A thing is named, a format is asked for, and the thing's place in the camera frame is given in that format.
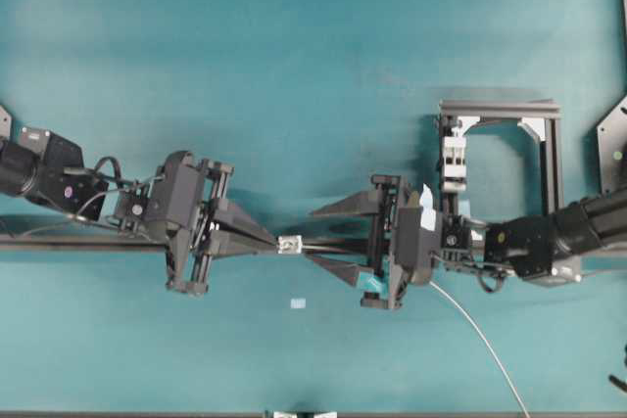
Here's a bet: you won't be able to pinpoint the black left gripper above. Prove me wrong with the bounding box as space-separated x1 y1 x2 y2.
113 151 277 295

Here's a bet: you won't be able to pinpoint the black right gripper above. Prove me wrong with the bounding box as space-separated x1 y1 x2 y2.
306 174 483 310

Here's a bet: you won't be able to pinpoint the thin silver wire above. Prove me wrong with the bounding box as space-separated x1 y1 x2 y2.
299 240 530 414

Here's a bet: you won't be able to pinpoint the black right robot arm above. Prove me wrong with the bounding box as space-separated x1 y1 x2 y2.
303 175 626 310

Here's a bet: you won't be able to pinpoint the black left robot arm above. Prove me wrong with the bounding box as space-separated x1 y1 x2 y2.
1 128 278 296

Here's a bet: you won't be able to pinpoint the silver metal corner fitting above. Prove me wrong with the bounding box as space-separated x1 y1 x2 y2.
277 235 303 255

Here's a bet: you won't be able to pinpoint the small light blue label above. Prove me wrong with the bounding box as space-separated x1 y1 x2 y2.
290 298 307 309

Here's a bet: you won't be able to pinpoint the silver brackets at bottom edge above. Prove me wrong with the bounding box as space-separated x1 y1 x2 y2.
263 410 339 418

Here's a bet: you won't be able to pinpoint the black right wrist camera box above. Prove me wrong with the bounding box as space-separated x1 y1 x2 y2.
395 208 443 286

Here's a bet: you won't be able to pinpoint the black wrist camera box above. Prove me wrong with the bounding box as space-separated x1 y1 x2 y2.
395 208 443 286
144 155 203 240

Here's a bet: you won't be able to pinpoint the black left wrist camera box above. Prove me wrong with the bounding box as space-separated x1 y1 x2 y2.
144 155 203 240

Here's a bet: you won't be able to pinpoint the light blue tape on camera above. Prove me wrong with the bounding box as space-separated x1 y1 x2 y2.
418 184 437 232

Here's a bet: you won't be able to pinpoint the white clamp on frame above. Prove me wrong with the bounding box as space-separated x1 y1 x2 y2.
440 117 466 194

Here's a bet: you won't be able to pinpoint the black aluminium extrusion rail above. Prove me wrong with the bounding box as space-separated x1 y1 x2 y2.
1 232 368 255

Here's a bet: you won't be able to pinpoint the black aluminium frame stand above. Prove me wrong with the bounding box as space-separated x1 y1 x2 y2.
437 99 564 215

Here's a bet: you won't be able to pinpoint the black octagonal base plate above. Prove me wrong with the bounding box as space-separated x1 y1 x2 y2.
597 97 626 194

